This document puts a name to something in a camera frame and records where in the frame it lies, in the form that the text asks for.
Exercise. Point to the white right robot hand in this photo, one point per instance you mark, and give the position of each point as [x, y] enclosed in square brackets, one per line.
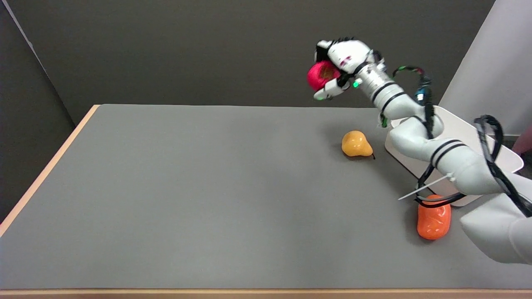
[345, 62]

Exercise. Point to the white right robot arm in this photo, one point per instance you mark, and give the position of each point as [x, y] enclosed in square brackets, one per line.
[440, 149]

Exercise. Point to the yellow pear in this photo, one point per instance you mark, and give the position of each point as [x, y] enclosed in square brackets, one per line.
[355, 144]

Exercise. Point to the white plastic tray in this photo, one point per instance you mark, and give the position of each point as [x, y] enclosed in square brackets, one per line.
[457, 137]

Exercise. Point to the orange bell pepper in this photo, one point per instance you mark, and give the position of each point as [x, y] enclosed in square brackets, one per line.
[433, 219]

